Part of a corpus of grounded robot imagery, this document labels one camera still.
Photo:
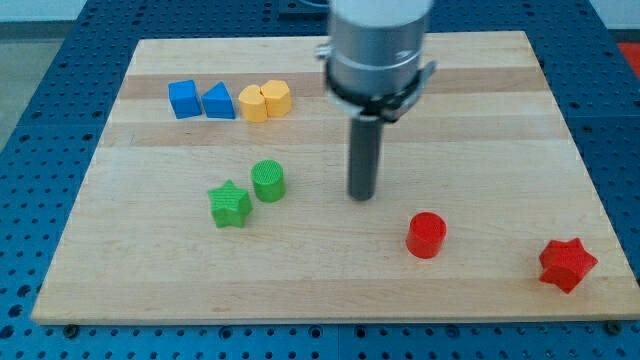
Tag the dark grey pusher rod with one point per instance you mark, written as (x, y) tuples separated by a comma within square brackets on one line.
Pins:
[(364, 152)]

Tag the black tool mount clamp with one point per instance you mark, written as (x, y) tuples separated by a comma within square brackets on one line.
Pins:
[(390, 107)]

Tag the red cylinder block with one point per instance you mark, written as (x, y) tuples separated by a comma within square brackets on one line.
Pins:
[(426, 234)]

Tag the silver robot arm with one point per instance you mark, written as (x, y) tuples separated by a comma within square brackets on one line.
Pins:
[(374, 71)]

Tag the green star block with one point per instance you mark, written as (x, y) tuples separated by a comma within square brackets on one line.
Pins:
[(229, 205)]

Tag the red star block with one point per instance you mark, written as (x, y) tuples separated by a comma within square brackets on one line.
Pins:
[(565, 264)]

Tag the yellow hexagon block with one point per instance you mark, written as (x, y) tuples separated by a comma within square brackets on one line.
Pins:
[(277, 97)]

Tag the green cylinder block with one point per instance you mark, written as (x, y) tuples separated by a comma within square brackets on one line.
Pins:
[(268, 180)]

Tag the yellow heart block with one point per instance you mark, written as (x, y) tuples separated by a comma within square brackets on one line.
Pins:
[(252, 104)]

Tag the blue triangle block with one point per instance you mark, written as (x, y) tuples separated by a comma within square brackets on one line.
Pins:
[(218, 103)]

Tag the wooden board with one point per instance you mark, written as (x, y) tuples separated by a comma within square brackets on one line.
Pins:
[(486, 148)]

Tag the blue cube block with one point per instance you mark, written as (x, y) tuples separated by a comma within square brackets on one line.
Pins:
[(184, 99)]

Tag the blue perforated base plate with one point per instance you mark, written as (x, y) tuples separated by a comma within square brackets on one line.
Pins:
[(49, 151)]

